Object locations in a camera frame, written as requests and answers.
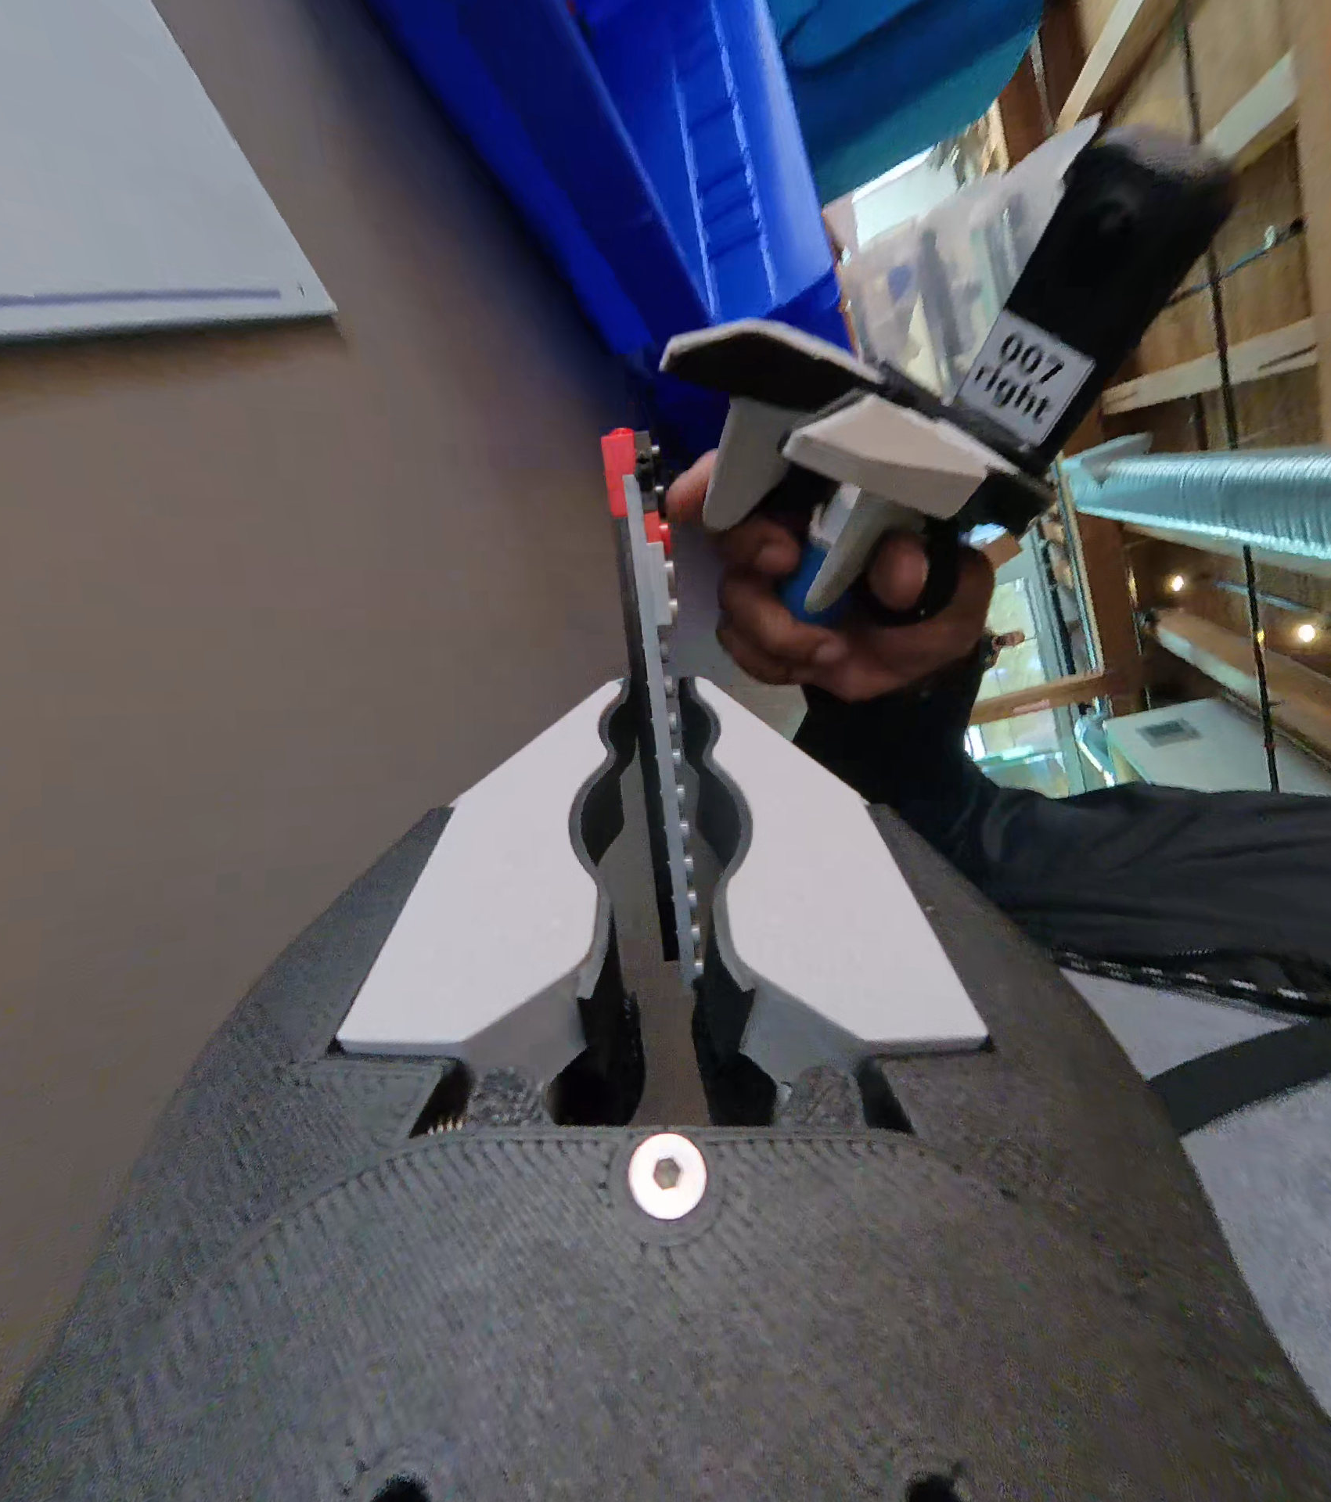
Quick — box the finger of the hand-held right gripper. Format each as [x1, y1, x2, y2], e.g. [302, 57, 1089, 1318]
[659, 316, 892, 415]
[782, 393, 991, 521]

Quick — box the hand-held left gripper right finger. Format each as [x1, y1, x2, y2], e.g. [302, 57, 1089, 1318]
[688, 681, 989, 1080]

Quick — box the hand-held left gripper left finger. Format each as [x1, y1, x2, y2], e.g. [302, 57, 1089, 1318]
[336, 681, 627, 1085]

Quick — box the grey plate with red bricks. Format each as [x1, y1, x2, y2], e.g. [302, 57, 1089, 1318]
[599, 427, 742, 991]

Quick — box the person's right forearm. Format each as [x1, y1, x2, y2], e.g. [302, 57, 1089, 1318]
[792, 657, 1331, 1000]

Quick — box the person's right hand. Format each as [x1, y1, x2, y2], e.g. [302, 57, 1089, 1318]
[665, 449, 995, 706]

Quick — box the clear plastic storage container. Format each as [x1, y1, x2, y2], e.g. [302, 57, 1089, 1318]
[823, 118, 1100, 401]

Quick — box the light blue felt bag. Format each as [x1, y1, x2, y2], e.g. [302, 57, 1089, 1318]
[764, 0, 1047, 207]

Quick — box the open instruction booklet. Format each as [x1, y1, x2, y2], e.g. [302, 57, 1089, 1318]
[0, 0, 338, 351]

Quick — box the black hanging cable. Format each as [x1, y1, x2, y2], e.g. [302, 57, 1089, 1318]
[1186, 0, 1282, 794]

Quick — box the silver ventilation duct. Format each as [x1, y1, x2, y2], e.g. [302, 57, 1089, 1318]
[1058, 434, 1331, 578]

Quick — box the black white drawstring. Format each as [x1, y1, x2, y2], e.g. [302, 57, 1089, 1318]
[1058, 950, 1331, 1025]

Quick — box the black strap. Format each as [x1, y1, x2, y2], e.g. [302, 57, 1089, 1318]
[1152, 1019, 1331, 1135]

